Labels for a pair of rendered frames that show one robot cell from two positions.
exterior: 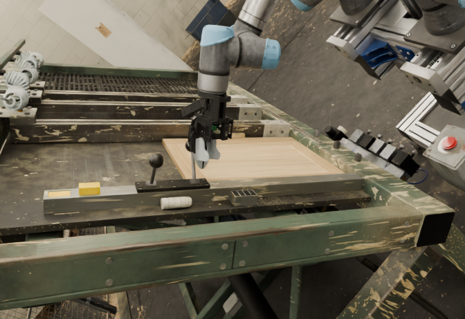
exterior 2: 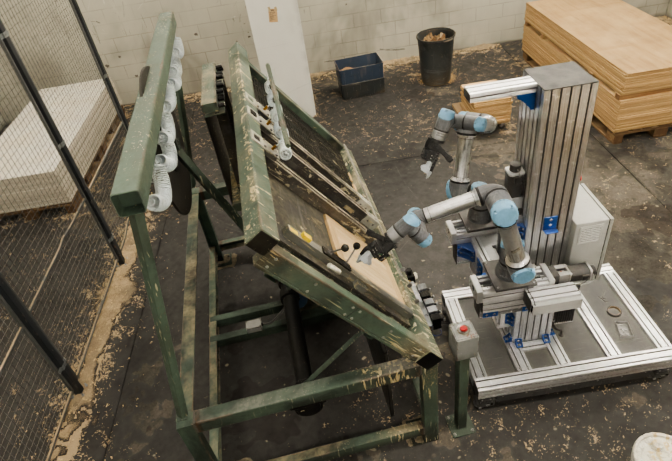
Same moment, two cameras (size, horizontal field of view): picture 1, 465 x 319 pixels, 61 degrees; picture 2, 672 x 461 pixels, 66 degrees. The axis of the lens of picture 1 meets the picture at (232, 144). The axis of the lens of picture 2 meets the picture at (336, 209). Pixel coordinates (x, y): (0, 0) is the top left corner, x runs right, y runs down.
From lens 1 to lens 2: 157 cm
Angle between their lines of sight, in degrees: 11
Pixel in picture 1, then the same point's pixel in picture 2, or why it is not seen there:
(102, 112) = (294, 163)
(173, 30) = (321, 46)
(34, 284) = (287, 274)
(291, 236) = (377, 321)
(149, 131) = (321, 204)
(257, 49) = (422, 237)
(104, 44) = (263, 26)
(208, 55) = (403, 226)
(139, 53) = (285, 56)
